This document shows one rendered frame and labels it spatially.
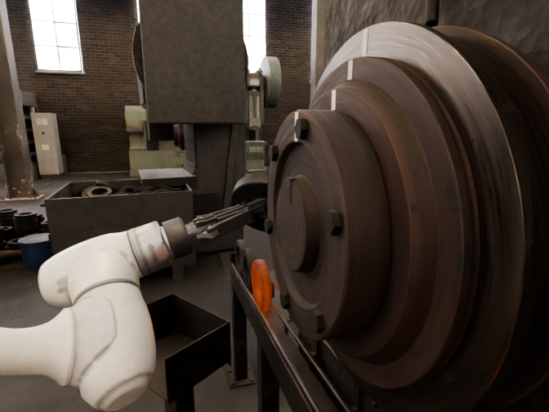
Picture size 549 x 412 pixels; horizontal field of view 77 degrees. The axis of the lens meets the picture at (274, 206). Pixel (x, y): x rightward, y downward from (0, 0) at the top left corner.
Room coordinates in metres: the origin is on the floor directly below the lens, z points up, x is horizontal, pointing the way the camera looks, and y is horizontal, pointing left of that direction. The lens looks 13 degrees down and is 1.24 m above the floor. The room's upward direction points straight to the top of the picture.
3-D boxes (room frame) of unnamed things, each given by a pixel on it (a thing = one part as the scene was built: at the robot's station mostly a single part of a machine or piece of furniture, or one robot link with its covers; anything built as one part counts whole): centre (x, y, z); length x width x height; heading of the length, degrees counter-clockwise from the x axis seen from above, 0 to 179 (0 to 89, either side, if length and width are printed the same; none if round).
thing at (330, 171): (0.43, -0.04, 1.11); 0.28 x 0.06 x 0.28; 16
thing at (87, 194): (2.91, 1.27, 0.39); 1.03 x 0.83 x 0.79; 110
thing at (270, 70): (9.42, 0.67, 1.45); 2.16 x 1.16 x 2.90; 16
